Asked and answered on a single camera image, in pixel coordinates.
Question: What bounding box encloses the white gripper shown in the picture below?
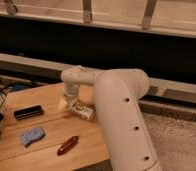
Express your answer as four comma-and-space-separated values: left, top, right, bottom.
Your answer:
57, 85, 79, 112

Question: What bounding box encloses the white bottle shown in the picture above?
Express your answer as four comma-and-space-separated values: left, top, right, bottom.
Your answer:
70, 101, 94, 120

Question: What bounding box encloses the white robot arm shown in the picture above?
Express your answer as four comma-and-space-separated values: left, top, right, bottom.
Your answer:
61, 66, 162, 171

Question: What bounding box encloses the black rectangular case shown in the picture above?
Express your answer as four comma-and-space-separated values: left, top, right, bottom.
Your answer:
14, 105, 44, 120

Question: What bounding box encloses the blue cloth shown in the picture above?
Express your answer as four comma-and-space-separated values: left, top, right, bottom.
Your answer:
20, 126, 45, 147

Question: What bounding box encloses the wooden table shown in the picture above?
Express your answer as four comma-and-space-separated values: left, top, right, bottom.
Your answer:
0, 83, 108, 171

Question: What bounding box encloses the red-brown oblong object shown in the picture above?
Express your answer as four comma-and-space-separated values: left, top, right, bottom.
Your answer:
57, 136, 79, 156

